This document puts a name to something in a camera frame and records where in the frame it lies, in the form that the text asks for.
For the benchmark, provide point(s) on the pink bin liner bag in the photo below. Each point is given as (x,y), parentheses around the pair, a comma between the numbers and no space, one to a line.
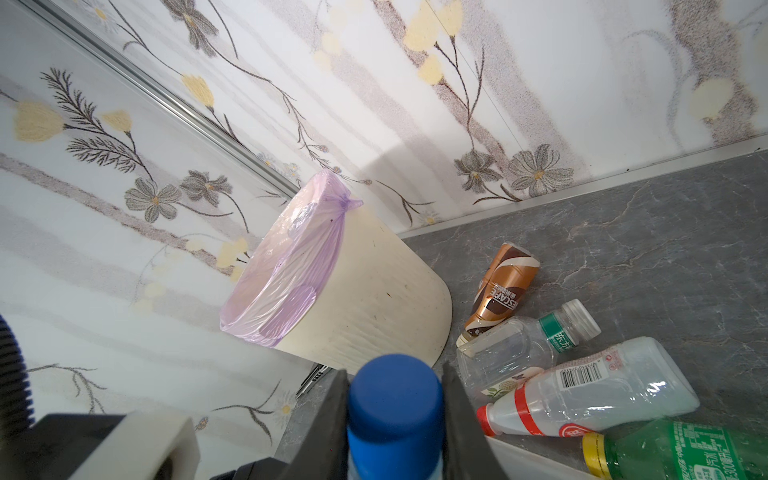
(291,266)

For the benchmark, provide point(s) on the clear bottle red cap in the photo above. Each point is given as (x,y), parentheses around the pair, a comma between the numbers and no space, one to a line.
(634,381)

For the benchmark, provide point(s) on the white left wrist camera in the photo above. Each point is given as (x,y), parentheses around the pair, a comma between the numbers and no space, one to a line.
(139,445)

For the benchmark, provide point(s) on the clear bottle blue cap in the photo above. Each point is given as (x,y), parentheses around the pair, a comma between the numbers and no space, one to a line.
(395,425)

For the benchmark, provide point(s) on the clear square bottle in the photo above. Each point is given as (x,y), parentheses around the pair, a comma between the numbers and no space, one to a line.
(521,464)

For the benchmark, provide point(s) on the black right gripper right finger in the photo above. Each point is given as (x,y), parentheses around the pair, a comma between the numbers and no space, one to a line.
(466,452)

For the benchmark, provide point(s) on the clear bottle green cap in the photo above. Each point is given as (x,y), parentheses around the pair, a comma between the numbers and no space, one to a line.
(498,361)

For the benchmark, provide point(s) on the cream plastic waste bin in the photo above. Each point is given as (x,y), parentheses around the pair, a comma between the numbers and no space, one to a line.
(381,298)

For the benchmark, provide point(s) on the green plastic bottle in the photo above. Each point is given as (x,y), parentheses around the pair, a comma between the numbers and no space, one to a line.
(672,449)

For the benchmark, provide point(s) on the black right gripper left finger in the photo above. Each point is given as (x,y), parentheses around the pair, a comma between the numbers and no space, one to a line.
(323,452)

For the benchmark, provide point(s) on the brown coffee bottle near bin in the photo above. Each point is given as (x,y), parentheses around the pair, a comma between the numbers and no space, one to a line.
(501,290)

